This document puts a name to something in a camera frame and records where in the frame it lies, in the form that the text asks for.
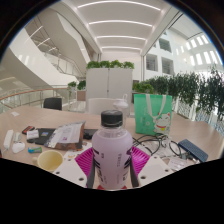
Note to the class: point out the black office chair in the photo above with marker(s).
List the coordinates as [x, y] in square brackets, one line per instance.
[52, 103]

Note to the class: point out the white computer mouse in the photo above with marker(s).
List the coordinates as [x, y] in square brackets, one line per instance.
[18, 147]

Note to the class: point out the row of green trees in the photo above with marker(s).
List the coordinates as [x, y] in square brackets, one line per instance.
[200, 90]

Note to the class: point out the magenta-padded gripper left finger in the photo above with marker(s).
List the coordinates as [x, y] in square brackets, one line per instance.
[70, 171]

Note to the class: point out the green tote bag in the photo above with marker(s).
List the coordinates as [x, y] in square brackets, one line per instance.
[146, 116]

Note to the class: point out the black tablet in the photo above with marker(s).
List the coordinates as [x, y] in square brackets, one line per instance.
[43, 137]

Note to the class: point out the pale yellow mug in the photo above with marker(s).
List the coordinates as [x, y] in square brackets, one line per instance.
[50, 160]

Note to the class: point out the green plants on cabinet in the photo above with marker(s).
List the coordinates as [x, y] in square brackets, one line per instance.
[110, 64]

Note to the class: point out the clear plastic bottle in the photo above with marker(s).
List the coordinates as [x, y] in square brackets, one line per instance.
[124, 104]

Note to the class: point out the white paper note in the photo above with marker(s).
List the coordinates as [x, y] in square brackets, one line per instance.
[14, 114]

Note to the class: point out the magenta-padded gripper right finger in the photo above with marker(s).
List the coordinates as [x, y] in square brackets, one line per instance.
[151, 170]

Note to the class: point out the clear plastic bag with papers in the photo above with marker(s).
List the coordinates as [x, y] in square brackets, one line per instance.
[66, 135]

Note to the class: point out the small white charger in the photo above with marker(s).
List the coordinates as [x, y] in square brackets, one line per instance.
[17, 137]

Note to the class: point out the small white box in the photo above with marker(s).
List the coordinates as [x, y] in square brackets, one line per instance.
[33, 134]

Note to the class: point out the purple drink bottle black cap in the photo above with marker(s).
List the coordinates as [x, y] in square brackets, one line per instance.
[111, 153]

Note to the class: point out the dark blue keyboard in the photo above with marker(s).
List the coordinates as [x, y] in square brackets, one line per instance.
[193, 150]

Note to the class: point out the potted green plants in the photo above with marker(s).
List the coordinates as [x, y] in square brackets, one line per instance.
[81, 85]

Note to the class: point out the small black case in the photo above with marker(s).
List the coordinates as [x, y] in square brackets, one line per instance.
[90, 134]

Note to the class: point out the ceiling light strips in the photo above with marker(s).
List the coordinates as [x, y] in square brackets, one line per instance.
[120, 22]

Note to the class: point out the small red and black item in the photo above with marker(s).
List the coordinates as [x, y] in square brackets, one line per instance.
[28, 130]

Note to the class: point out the colourful sticker sheet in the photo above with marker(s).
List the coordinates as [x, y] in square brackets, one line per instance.
[75, 153]

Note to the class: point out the white cabinet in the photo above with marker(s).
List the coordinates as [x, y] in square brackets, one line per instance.
[106, 83]

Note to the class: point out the white power strip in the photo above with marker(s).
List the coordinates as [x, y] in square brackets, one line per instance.
[8, 139]

